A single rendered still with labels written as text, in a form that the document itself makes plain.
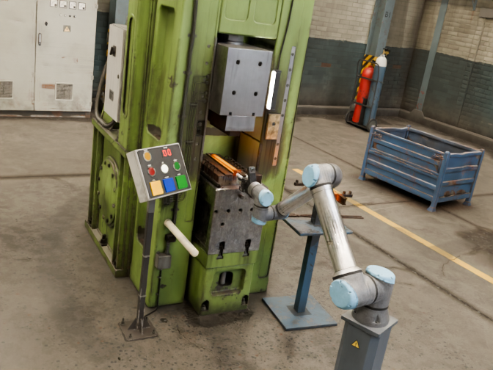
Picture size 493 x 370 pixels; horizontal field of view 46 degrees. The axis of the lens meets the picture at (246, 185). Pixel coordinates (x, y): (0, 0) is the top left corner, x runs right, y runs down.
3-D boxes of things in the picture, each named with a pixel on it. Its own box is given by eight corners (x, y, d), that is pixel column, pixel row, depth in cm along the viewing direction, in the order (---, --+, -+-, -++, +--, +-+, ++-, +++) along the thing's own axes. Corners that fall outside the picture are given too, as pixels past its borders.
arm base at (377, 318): (395, 319, 298) (399, 302, 295) (378, 332, 283) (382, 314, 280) (362, 303, 309) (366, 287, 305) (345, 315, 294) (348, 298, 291)
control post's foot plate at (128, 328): (160, 336, 356) (161, 324, 353) (125, 342, 345) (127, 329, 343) (149, 318, 374) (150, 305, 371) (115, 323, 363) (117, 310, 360)
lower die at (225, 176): (245, 185, 369) (247, 172, 367) (217, 186, 360) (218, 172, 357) (217, 164, 403) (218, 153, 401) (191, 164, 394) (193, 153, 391)
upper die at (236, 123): (253, 131, 358) (255, 116, 355) (224, 131, 348) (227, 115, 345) (224, 114, 392) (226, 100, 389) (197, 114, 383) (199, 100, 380)
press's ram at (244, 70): (274, 117, 362) (285, 53, 349) (219, 115, 343) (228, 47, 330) (243, 101, 396) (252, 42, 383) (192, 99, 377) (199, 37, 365)
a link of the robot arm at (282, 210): (348, 158, 304) (278, 205, 356) (331, 159, 297) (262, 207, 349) (355, 178, 300) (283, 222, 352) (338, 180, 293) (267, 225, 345)
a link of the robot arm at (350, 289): (379, 302, 277) (334, 158, 296) (353, 308, 267) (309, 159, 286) (358, 307, 289) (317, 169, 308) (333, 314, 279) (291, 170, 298)
